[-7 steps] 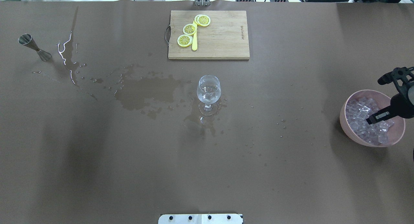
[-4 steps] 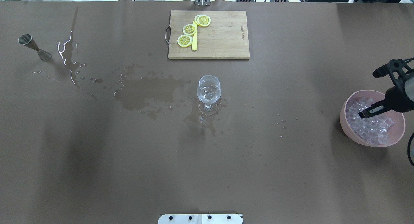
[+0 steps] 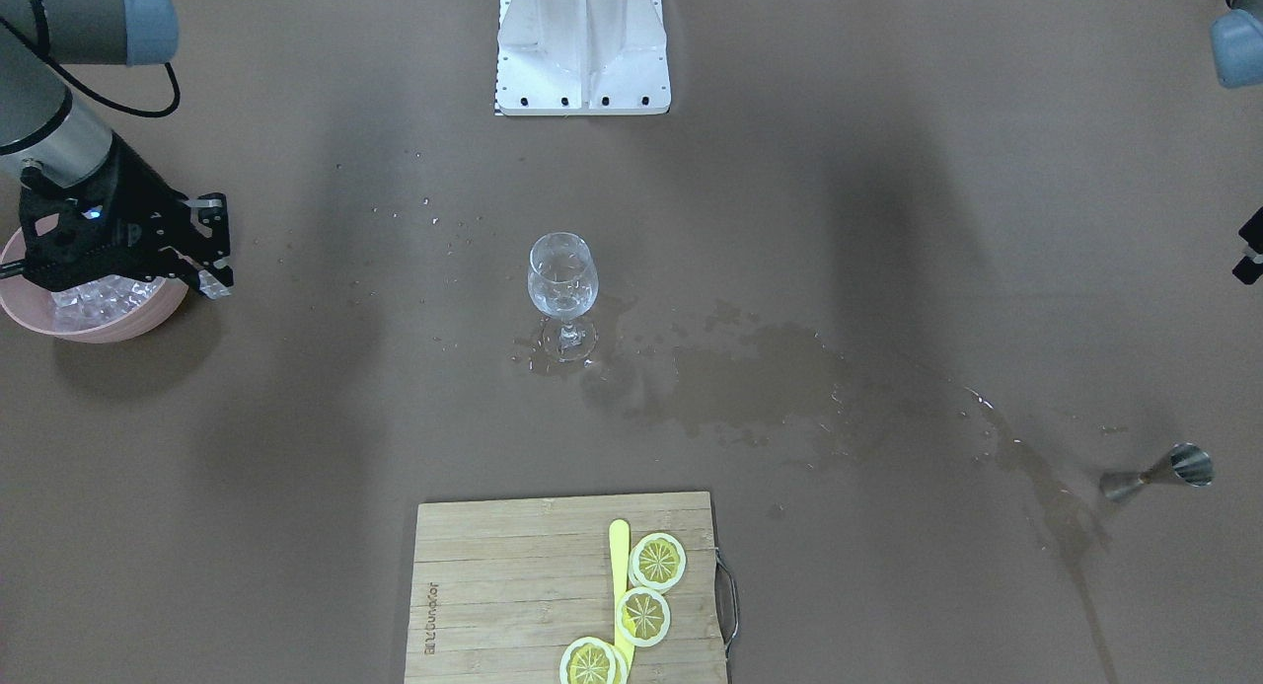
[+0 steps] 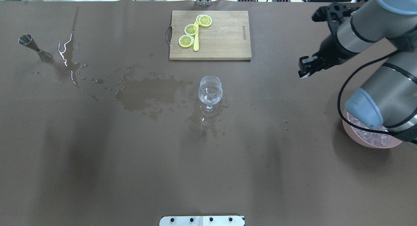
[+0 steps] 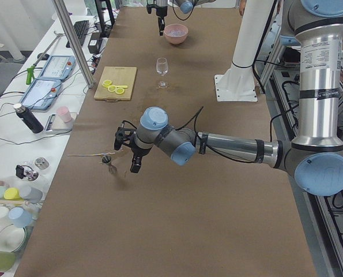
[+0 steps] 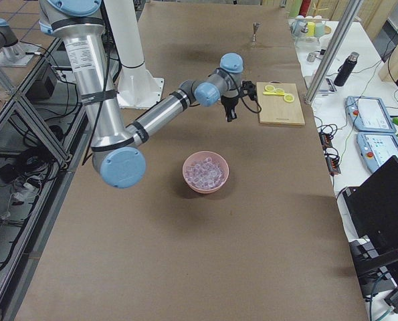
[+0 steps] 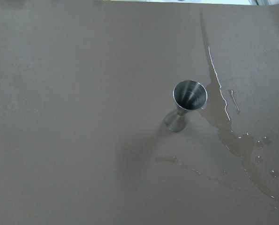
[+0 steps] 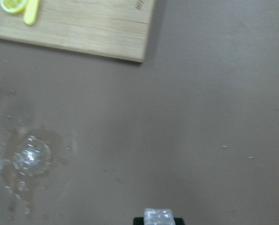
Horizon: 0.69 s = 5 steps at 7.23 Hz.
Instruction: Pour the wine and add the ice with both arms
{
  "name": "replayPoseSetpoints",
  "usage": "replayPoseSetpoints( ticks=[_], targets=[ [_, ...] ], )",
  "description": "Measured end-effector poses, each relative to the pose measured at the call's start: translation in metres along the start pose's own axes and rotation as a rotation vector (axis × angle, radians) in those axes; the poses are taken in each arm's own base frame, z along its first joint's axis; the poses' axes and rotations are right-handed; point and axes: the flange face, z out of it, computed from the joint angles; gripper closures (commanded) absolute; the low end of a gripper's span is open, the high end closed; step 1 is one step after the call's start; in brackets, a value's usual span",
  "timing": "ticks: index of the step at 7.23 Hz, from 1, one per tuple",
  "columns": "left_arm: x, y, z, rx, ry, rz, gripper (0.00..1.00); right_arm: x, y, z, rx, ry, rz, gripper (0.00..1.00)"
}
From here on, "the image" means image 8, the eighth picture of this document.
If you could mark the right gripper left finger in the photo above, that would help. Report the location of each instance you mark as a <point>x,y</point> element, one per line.
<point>138,221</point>

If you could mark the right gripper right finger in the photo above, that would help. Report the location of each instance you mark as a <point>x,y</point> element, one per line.
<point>179,221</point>

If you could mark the clear ice cube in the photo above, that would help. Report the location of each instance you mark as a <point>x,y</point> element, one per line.
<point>158,217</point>

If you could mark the clear wine glass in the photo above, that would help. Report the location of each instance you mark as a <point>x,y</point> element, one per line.
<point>32,157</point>

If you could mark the bamboo cutting board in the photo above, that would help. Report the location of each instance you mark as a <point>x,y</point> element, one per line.
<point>111,28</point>

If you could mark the yellow plastic knife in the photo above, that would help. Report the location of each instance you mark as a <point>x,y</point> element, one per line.
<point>31,11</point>

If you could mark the lemon slice far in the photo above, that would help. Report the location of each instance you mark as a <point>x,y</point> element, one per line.
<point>13,6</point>

